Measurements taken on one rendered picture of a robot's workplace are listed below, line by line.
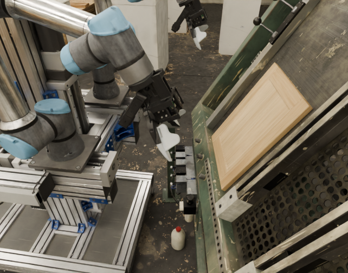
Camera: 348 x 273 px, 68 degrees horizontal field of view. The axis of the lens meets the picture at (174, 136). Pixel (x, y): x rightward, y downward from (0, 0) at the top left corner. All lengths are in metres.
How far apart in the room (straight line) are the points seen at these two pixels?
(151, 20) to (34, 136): 2.70
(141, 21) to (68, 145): 2.59
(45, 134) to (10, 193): 0.34
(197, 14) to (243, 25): 3.76
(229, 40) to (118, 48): 4.49
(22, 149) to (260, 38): 1.25
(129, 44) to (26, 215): 1.75
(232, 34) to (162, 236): 3.79
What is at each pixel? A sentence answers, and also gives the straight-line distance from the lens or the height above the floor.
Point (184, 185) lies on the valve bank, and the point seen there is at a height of 0.73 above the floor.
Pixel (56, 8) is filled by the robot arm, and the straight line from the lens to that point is 0.82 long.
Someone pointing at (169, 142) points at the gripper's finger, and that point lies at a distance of 0.62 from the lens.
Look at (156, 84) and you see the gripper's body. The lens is 0.59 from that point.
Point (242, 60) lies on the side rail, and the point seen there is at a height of 1.19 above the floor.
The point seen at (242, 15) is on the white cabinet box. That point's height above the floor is 0.68.
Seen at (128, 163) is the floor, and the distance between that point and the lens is 2.57.
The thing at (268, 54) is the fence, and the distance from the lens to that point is 1.34.
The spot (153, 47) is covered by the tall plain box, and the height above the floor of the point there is 0.59.
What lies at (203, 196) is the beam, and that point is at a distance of 1.21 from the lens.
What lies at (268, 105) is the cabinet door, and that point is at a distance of 1.15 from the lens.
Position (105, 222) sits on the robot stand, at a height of 0.21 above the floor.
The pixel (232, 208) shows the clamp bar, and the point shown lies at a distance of 1.01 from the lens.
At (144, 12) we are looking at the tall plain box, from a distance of 3.47.
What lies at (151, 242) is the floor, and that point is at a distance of 2.04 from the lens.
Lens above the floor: 1.76
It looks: 38 degrees down
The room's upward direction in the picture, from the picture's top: straight up
